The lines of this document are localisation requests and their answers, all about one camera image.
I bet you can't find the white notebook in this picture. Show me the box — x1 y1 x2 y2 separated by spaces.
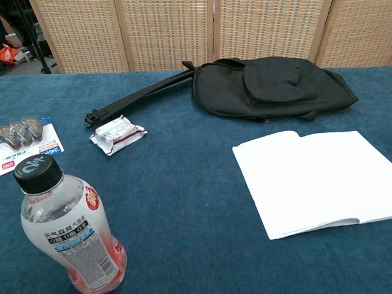
232 130 392 241

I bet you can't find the blue carpet table mat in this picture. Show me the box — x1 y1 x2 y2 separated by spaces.
0 67 392 294

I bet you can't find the white red snack packet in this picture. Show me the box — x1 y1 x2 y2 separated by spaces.
89 115 148 157

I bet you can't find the black sling bag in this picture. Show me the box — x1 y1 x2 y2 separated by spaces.
85 56 359 129

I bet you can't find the wooden rattan folding screen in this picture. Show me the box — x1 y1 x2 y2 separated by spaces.
29 0 392 74

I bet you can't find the clear drink bottle black cap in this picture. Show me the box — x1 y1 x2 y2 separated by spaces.
13 154 128 294

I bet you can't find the black tripod stand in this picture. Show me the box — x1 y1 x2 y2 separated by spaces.
12 0 58 75

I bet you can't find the blister card pack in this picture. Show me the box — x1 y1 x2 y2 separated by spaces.
0 116 65 177

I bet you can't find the orange white plastic bag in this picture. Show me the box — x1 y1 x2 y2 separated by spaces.
0 42 21 65

